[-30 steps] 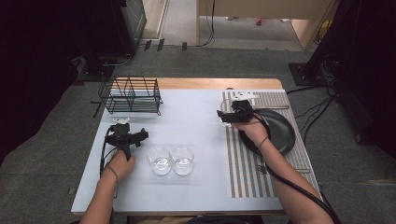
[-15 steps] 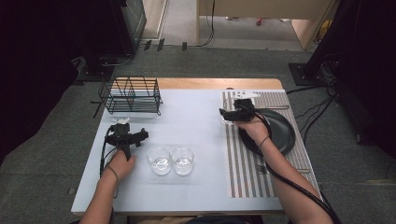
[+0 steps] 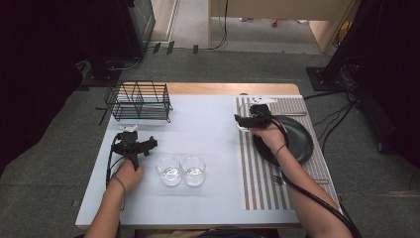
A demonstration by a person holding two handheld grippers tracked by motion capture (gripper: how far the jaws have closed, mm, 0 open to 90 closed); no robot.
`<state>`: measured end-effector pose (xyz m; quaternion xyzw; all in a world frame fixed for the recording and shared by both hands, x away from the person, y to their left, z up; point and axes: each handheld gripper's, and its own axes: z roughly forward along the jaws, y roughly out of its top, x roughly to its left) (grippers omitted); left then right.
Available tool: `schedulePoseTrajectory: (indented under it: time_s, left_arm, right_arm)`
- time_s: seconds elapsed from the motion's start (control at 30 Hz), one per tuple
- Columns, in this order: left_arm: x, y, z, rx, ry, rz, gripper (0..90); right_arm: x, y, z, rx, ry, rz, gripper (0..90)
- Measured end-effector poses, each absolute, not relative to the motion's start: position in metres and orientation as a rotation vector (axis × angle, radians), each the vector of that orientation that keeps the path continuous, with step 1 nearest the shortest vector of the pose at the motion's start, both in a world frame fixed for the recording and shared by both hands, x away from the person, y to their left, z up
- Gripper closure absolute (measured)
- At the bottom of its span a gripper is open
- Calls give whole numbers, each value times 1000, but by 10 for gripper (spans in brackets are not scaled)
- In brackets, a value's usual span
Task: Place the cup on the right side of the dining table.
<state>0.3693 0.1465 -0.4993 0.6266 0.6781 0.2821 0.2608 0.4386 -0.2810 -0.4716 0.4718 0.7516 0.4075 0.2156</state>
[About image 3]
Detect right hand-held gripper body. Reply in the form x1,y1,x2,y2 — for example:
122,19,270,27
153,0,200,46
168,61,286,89
247,95,279,130

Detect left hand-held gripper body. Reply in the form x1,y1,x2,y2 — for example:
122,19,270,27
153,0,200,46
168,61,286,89
113,124,151,172

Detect clear drinking glass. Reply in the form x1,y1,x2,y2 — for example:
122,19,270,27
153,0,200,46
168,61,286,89
236,100,255,133

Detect person's right hand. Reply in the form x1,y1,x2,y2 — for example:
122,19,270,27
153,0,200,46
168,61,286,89
249,120,289,157

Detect person's left hand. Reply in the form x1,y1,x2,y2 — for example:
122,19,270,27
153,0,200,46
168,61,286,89
113,158,145,194

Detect left clear glass cup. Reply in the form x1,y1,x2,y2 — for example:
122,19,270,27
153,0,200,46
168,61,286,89
155,156,183,187

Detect clear glass cup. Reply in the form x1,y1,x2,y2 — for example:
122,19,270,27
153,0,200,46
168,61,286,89
180,155,208,188
155,156,183,187

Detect dark wrist band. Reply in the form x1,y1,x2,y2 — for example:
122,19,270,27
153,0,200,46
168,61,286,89
273,143,289,159
112,175,128,196

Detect silver knife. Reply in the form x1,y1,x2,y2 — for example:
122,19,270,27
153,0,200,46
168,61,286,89
279,111,308,118

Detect black round plate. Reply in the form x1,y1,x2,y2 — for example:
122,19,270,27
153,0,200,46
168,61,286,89
252,115,315,168

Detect right clear glass cup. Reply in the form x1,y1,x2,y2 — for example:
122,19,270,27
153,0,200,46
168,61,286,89
180,155,208,188

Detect grey striped placemat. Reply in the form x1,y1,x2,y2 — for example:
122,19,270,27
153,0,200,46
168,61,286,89
234,95,342,212

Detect silver fork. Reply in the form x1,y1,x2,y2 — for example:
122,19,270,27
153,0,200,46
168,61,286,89
271,175,331,186

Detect light wooden desk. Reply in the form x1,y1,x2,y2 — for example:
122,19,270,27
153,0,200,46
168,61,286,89
208,0,361,55

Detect dark glass-front cabinet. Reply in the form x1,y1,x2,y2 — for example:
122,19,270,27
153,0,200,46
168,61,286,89
127,0,157,52

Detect left hand-held gripper cable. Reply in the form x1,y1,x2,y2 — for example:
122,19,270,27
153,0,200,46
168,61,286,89
104,134,126,212

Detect hand-held gripper cable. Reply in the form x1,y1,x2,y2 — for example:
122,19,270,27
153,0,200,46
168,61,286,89
256,108,365,238
104,134,126,212

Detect black wire dish rack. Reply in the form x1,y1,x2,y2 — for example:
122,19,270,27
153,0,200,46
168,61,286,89
103,79,173,124

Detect black stand base plate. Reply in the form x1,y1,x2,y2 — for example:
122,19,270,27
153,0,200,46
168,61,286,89
305,65,349,93

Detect black floor cables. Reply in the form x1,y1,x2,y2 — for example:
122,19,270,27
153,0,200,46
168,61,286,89
302,92,361,157

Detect black hanging cable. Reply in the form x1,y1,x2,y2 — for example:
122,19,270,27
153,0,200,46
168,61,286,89
211,0,230,52

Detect right hand-held gripper cable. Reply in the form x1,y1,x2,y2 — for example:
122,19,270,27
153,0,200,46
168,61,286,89
256,108,365,238

